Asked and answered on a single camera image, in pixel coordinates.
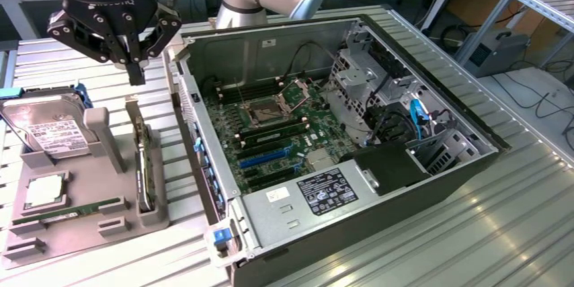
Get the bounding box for silver power supply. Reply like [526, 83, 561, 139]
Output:
[231, 159, 384, 251]

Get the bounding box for silver CPU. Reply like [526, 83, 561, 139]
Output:
[23, 175, 67, 209]

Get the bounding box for black wire bundle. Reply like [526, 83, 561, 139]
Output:
[362, 93, 425, 145]

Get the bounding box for metal socket cover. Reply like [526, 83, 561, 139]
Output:
[278, 78, 312, 113]

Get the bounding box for silver chipset heatsink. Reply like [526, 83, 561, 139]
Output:
[306, 151, 337, 171]

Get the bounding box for green RAM stick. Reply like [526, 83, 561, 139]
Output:
[241, 127, 310, 149]
[11, 198, 118, 227]

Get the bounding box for black plastic cover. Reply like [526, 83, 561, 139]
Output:
[338, 141, 434, 198]

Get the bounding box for metal disk bay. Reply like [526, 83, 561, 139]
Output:
[405, 127, 500, 176]

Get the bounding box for green motherboard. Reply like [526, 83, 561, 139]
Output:
[197, 77, 360, 197]

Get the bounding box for long black expansion slot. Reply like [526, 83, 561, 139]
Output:
[247, 174, 305, 191]
[235, 147, 289, 161]
[245, 167, 300, 183]

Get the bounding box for grey parts rack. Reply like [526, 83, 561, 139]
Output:
[0, 107, 171, 270]

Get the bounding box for blue case latch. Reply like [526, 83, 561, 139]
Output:
[210, 229, 233, 246]

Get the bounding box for brown wooden panel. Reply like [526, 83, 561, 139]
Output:
[448, 0, 556, 44]

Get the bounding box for blue expansion slot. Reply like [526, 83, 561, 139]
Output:
[239, 152, 296, 169]

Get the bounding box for aluminium profile frame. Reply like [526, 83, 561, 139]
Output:
[453, 0, 574, 69]

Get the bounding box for silver hard disk blue rails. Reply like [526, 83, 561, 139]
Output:
[0, 81, 98, 161]

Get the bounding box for grey control box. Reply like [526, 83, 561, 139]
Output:
[456, 24, 536, 79]

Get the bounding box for green graphics card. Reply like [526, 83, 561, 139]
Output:
[125, 94, 159, 214]

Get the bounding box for black RAM slot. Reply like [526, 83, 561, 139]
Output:
[234, 119, 305, 136]
[231, 115, 302, 132]
[221, 86, 286, 101]
[217, 76, 281, 91]
[219, 83, 284, 97]
[218, 79, 284, 94]

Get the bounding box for blue wire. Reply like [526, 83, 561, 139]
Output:
[409, 97, 436, 140]

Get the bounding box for open PC case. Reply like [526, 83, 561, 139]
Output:
[161, 13, 513, 287]

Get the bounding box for metal drive cage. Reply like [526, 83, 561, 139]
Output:
[330, 19, 434, 113]

